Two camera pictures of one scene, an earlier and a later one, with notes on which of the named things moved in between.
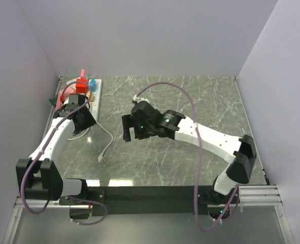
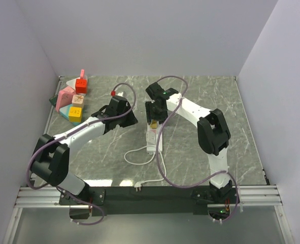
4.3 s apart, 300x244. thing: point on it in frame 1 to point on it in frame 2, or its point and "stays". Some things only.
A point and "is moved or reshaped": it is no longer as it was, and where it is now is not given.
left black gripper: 89,121 to 132,120
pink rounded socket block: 64,93 stays
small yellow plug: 88,95 is moved or reshaped
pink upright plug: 82,73 stays
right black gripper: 129,120 to 150,115
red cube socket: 81,86 stays
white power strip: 95,107 to 152,137
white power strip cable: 101,158 to 138,185
